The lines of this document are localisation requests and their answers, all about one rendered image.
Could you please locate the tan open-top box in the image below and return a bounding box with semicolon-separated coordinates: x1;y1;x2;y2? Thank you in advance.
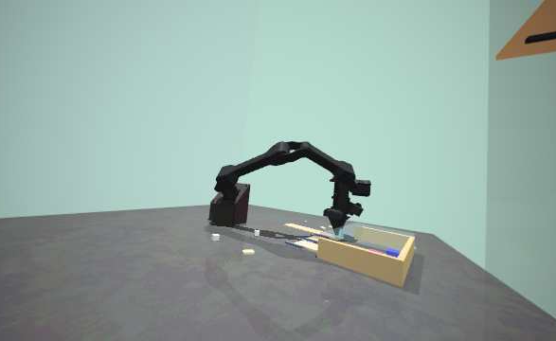
317;223;415;287

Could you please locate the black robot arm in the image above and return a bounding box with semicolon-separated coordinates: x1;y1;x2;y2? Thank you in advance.
214;141;371;217

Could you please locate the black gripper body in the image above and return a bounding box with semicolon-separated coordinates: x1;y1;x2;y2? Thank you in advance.
323;193;354;219

